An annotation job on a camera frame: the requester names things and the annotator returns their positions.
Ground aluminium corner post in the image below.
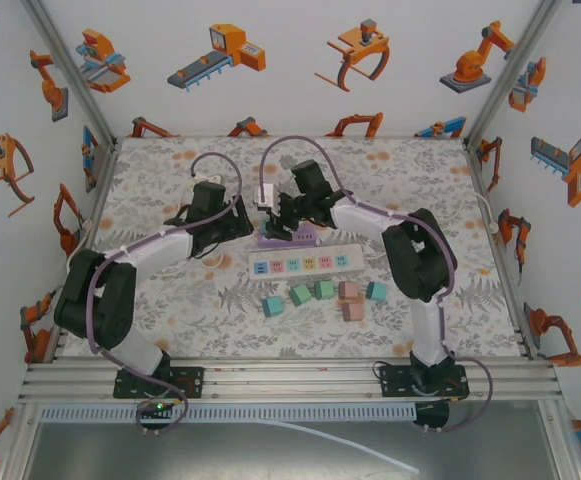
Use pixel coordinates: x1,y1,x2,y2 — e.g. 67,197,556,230
22,0,121,149
462,0,564,146

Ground wide aluminium base rail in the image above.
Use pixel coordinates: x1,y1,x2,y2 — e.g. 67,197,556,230
17,358,562,405

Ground aluminium side rail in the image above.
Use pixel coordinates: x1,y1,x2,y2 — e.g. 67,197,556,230
462,139,539,360
22,139,121,369

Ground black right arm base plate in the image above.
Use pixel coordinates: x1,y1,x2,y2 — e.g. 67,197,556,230
379,363,470,401

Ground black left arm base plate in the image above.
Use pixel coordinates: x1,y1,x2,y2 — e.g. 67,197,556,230
113,366,206,400

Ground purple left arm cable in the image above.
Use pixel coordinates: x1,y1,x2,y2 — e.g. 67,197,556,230
85,152,244,439

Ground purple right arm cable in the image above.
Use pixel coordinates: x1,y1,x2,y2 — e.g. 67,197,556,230
259,134,495,435

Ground white slotted cable duct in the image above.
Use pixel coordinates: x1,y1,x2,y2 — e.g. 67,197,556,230
37,403,419,424

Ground white power strip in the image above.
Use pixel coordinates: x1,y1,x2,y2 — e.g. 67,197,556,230
247,244,367,283

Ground purple power strip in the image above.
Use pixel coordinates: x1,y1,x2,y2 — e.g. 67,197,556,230
255,224,318,250

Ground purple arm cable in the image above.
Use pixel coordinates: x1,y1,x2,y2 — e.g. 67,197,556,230
259,134,495,435
85,152,244,439

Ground floral tablecloth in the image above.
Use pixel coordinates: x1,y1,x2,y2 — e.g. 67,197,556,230
64,135,527,360

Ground black controller with green light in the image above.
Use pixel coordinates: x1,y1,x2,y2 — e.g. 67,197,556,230
136,397,177,432

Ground black connector box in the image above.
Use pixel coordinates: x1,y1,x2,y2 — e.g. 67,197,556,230
412,399,451,435

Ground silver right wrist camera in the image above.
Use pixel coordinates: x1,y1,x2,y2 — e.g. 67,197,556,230
252,183,277,209

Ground grey metal panel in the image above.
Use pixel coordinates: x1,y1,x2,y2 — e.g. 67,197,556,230
19,422,561,480

